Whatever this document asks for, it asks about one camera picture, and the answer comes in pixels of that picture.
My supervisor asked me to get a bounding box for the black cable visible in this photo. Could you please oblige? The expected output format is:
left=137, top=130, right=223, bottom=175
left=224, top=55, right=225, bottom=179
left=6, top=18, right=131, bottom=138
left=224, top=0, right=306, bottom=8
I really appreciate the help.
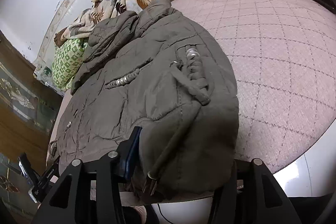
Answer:
left=157, top=203, right=184, bottom=224

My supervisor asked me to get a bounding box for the green patterned pillow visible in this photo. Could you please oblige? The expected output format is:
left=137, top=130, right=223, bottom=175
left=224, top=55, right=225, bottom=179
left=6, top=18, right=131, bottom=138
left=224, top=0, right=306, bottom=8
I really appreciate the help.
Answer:
left=52, top=38, right=90, bottom=91

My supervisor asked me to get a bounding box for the wooden door with glass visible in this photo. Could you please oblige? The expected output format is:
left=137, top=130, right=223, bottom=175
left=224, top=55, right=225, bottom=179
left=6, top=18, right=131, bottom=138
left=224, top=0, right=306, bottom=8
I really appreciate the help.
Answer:
left=0, top=30, right=65, bottom=214

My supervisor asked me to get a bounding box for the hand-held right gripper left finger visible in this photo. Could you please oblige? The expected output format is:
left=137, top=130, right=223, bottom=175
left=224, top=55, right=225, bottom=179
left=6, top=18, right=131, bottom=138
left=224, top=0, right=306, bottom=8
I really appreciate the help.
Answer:
left=31, top=126, right=143, bottom=224

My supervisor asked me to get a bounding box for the clear plastic bag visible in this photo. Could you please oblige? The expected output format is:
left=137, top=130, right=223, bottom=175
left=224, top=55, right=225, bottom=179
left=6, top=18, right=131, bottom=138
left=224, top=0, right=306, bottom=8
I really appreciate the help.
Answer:
left=34, top=63, right=54, bottom=84

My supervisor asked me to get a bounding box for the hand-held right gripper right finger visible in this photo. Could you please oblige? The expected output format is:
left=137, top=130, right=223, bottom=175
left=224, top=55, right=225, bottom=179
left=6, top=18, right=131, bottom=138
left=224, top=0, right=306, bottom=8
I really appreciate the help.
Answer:
left=210, top=158, right=302, bottom=224

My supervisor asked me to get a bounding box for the olive hooded puffer jacket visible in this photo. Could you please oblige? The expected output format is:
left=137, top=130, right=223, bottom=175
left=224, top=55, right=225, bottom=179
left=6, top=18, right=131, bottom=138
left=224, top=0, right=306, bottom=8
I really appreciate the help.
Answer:
left=47, top=0, right=240, bottom=201

